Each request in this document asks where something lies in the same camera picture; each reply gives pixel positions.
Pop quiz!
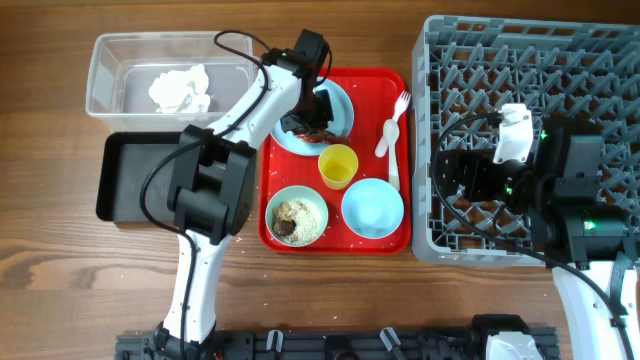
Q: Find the light blue plate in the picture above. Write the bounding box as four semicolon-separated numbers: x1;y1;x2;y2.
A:
271;80;354;156

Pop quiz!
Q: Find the red snack wrapper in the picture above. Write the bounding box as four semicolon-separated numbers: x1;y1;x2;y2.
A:
296;131;334;144

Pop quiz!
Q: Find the yellow plastic cup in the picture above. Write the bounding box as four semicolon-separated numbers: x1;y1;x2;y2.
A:
318;144;359;190

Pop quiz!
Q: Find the white plastic spoon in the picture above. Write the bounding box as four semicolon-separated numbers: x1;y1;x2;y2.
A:
375;119;400;158

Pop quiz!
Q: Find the white plastic fork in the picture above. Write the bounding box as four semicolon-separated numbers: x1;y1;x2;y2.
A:
386;90;412;192

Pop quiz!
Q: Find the green bowl with food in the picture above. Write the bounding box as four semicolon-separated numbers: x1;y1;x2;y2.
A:
264;185;329;248

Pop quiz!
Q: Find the light blue bowl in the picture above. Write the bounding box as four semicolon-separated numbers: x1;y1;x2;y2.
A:
341;178;404;240

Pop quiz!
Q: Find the white napkin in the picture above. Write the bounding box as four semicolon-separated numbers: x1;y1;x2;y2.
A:
148;64;211;114

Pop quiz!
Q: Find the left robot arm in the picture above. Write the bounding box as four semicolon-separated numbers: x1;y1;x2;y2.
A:
139;30;333;359

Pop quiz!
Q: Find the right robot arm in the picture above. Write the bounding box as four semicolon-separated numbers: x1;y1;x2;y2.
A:
431;117;639;359

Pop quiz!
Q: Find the grey dishwasher rack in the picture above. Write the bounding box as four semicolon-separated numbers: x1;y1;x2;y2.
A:
411;15;639;267

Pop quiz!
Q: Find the clear plastic waste bin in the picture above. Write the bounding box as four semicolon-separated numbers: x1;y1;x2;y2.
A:
85;31;257;132

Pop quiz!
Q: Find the red serving tray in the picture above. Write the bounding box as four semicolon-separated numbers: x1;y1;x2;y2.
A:
258;68;412;255

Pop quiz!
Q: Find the black plastic tray bin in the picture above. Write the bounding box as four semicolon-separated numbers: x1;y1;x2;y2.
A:
96;132;180;224

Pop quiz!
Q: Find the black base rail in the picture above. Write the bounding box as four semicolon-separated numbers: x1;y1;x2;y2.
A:
114;328;471;360

